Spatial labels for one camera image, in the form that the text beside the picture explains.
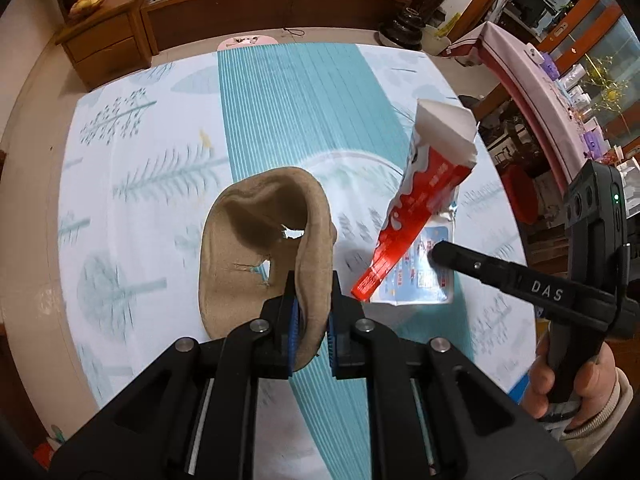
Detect red white torn box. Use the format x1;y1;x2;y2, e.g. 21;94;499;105
352;99;477;301

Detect person right hand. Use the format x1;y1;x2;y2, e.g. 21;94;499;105
521;333;617;430

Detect side table pink cloth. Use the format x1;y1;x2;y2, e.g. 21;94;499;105
445;22;590;190

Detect stacked metal pots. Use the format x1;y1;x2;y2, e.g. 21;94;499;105
376;6;425;51

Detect wooden tv cabinet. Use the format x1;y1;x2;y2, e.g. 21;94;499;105
55;0;409;90

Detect fruit bowl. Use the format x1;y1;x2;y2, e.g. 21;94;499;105
68;0;105;18

